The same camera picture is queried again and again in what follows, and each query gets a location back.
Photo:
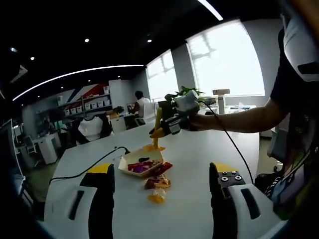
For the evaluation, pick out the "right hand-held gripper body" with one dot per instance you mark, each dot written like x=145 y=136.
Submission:
x=187 y=103

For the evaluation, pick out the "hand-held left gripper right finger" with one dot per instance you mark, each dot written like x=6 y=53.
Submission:
x=220 y=199

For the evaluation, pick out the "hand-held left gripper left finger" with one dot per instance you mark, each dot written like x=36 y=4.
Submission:
x=102 y=199

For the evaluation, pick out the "long dark red food bar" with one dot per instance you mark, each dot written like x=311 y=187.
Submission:
x=165 y=167

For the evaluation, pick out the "beige paper container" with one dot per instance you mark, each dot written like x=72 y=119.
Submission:
x=133 y=175

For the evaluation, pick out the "purple food packet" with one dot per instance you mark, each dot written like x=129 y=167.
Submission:
x=139 y=169

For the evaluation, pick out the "pile of food snacks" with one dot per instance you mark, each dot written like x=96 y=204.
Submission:
x=159 y=183

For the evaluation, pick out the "person's right hand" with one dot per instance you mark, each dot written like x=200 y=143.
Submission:
x=197 y=123

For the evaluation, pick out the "potted green plant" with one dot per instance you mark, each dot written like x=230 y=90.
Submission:
x=185 y=89

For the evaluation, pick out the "dark flat panel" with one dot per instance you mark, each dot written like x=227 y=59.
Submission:
x=165 y=108

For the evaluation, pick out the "cardboard box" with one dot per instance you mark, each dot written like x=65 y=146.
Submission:
x=220 y=91

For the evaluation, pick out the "bright window with blinds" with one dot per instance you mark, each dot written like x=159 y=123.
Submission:
x=224 y=57
x=162 y=77

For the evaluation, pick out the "white drawer cabinet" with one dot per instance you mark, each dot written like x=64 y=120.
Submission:
x=118 y=124

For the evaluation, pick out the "small green plant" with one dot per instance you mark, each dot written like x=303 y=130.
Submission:
x=118 y=109

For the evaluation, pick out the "white office desk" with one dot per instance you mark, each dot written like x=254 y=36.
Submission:
x=48 y=149

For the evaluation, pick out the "ceiling track spotlight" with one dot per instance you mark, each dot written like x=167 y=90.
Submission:
x=149 y=40

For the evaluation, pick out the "black and white office chair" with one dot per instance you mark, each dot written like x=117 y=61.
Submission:
x=88 y=127

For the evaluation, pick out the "linear ceiling light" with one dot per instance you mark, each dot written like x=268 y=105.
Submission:
x=119 y=66
x=214 y=12

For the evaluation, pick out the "grey office chair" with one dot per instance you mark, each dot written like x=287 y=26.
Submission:
x=277 y=144

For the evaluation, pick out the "metal storage shelf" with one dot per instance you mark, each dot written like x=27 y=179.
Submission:
x=94 y=108

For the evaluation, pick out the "row of white storage bins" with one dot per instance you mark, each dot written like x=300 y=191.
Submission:
x=89 y=106

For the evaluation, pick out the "person's dark printed shirt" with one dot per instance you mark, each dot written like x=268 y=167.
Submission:
x=294 y=94

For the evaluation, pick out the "open laptop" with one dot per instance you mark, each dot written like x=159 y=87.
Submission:
x=6 y=149

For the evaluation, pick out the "white chest-worn device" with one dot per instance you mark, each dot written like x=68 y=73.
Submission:
x=299 y=49

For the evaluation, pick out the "ceiling air conditioner unit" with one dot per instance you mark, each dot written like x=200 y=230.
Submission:
x=19 y=73

